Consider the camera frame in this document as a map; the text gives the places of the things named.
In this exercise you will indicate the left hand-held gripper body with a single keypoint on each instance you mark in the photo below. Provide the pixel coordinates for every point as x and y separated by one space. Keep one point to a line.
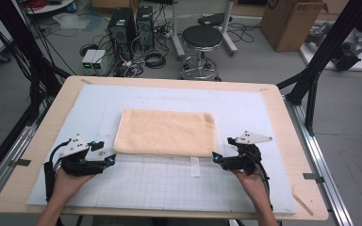
81 164

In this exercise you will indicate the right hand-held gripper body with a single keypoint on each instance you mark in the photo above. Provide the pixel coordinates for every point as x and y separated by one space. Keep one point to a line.
243 161

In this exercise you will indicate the beige towel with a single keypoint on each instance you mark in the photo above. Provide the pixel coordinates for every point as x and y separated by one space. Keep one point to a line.
166 132

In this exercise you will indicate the person's right hand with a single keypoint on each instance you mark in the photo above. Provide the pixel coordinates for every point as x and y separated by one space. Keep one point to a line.
253 185

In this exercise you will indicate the person's left hand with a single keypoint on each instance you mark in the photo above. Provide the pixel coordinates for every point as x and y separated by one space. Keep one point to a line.
67 188

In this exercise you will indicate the wooden table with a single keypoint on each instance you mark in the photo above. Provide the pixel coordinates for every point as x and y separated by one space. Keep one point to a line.
279 125

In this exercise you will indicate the white grid mat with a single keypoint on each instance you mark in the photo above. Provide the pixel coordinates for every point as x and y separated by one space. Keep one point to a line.
154 188

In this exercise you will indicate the grey metal clip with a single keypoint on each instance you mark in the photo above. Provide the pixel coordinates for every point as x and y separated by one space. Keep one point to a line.
20 162
312 177

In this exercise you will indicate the thin wooden stick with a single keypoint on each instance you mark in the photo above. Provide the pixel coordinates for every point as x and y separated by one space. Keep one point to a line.
303 204

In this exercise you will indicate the white power supply unit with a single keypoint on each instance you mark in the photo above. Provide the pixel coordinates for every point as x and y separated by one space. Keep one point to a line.
100 59
88 59

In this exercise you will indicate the black round stool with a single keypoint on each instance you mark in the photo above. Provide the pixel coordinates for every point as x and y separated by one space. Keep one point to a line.
202 36

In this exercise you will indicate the white stand leg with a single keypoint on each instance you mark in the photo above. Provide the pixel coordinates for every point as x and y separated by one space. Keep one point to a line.
176 31
227 28

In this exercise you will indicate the large black computer tower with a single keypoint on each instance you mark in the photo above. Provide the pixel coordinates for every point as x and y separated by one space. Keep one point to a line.
121 31

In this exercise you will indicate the clear plastic bag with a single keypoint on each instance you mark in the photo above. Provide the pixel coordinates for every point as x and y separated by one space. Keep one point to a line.
70 21

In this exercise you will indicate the cardboard box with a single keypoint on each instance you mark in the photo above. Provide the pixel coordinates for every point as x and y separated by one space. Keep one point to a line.
290 25

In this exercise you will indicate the slim black computer tower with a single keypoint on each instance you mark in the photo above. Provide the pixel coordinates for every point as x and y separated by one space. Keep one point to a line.
145 25

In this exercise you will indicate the black device on board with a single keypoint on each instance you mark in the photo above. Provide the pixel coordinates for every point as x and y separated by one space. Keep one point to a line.
347 58

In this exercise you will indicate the white round table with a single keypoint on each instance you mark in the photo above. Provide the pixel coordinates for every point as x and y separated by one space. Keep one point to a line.
53 7

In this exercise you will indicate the aluminium rail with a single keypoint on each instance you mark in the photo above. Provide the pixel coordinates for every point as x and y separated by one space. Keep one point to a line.
323 163
9 157

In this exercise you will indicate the black metal frame post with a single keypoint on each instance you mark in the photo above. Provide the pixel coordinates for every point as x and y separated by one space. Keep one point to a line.
323 53

